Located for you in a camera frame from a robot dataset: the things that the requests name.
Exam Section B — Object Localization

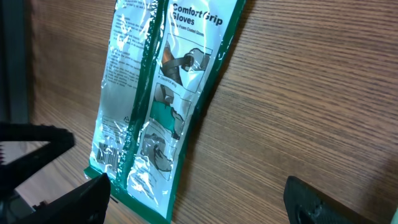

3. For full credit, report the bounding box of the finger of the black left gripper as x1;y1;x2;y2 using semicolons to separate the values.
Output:
1;123;75;195

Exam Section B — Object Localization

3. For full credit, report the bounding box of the green glove package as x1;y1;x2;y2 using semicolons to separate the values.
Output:
85;0;245;223

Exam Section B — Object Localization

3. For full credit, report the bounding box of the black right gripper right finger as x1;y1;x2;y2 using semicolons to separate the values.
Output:
283;175;372;224

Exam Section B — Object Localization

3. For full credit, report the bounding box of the light green sachet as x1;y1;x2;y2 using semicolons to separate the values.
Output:
391;209;398;224

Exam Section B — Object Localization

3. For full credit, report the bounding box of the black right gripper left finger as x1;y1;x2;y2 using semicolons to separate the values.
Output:
18;174;111;224

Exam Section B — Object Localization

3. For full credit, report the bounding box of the grey plastic basket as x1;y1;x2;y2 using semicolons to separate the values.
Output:
1;0;29;124

